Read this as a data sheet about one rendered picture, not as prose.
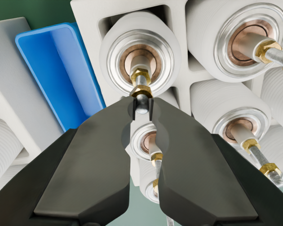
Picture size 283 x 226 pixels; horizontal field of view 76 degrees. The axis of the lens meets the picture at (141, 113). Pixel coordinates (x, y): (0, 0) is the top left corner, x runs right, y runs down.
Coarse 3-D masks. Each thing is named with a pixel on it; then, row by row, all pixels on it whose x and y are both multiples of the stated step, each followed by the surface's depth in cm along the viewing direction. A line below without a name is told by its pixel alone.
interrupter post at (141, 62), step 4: (136, 56) 20; (140, 56) 19; (144, 56) 20; (132, 60) 20; (136, 60) 19; (140, 60) 18; (144, 60) 19; (148, 60) 20; (132, 64) 19; (136, 64) 18; (140, 64) 17; (144, 64) 17; (148, 64) 18; (132, 68) 18; (136, 68) 18; (144, 68) 18; (148, 68) 18; (132, 72) 18
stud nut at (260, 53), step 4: (272, 40) 16; (260, 44) 16; (264, 44) 16; (268, 44) 16; (272, 44) 16; (276, 44) 16; (260, 48) 16; (264, 48) 16; (268, 48) 16; (280, 48) 16; (256, 52) 17; (260, 52) 16; (264, 52) 16; (256, 56) 17; (260, 56) 16; (264, 56) 16; (260, 60) 17; (264, 60) 16; (268, 60) 16
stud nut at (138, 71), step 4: (140, 68) 17; (136, 72) 16; (140, 72) 16; (144, 72) 16; (148, 72) 17; (132, 76) 17; (136, 76) 17; (148, 76) 17; (132, 80) 17; (148, 80) 17; (148, 84) 17
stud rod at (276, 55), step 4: (272, 48) 16; (276, 48) 16; (268, 52) 16; (272, 52) 15; (276, 52) 15; (280, 52) 15; (268, 56) 16; (272, 56) 15; (276, 56) 15; (280, 56) 14; (272, 60) 16; (276, 60) 15; (280, 60) 14; (280, 64) 15
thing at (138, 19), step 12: (132, 12) 25; (144, 12) 24; (120, 24) 19; (132, 24) 18; (144, 24) 18; (156, 24) 18; (108, 36) 19; (168, 36) 19; (108, 48) 19; (180, 48) 20; (180, 60) 21; (168, 84) 22
